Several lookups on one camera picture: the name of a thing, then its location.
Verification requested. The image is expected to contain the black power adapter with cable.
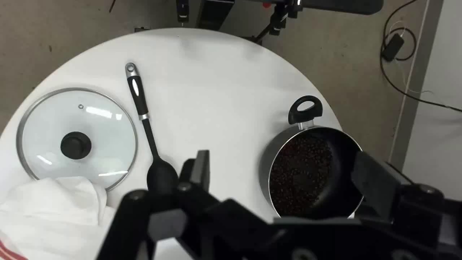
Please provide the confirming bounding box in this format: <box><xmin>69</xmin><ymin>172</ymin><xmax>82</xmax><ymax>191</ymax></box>
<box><xmin>379</xmin><ymin>0</ymin><xmax>460</xmax><ymax>113</ymax></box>

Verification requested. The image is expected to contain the white round table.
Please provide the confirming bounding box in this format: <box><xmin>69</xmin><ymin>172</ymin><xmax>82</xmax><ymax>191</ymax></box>
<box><xmin>0</xmin><ymin>26</ymin><xmax>343</xmax><ymax>260</ymax></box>

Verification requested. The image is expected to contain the white red-striped towel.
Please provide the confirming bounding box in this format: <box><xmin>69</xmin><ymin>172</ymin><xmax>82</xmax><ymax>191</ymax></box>
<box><xmin>0</xmin><ymin>178</ymin><xmax>115</xmax><ymax>260</ymax></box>

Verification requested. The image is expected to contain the black camera tripod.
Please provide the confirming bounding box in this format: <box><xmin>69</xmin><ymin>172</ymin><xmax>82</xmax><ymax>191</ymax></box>
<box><xmin>249</xmin><ymin>0</ymin><xmax>303</xmax><ymax>45</ymax></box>

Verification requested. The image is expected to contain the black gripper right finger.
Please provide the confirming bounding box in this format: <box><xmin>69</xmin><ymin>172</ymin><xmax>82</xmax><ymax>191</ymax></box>
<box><xmin>350</xmin><ymin>152</ymin><xmax>411</xmax><ymax>221</ymax></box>

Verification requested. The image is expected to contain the black serving spoon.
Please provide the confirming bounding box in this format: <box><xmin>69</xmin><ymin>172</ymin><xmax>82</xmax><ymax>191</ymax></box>
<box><xmin>125</xmin><ymin>62</ymin><xmax>177</xmax><ymax>195</ymax></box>

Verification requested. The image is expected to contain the black cooking pot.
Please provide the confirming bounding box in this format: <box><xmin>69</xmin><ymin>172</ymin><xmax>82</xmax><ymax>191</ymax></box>
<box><xmin>258</xmin><ymin>96</ymin><xmax>363</xmax><ymax>220</ymax></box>

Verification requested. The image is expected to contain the glass pot lid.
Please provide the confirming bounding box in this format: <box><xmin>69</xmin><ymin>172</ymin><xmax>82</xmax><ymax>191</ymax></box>
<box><xmin>15</xmin><ymin>88</ymin><xmax>137</xmax><ymax>190</ymax></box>

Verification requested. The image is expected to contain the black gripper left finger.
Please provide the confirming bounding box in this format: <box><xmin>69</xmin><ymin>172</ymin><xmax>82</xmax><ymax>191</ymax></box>
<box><xmin>178</xmin><ymin>151</ymin><xmax>210</xmax><ymax>191</ymax></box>

